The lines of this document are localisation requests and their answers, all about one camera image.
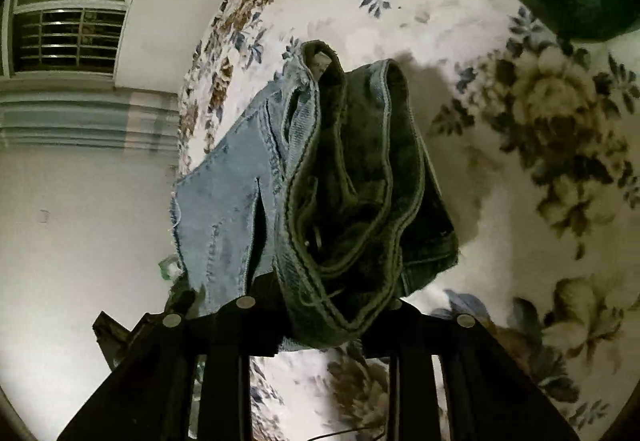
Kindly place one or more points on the floral bed sheet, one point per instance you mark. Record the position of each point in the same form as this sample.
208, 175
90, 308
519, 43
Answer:
525, 161

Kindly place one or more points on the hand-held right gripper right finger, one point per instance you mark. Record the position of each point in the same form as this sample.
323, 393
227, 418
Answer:
425, 346

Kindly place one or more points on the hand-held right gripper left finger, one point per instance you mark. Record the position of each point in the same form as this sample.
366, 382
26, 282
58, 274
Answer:
227, 341

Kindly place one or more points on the blue denim pants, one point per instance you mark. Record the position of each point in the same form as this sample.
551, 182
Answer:
345, 181

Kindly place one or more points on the window with metal grille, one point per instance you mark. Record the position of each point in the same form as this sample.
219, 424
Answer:
70, 36

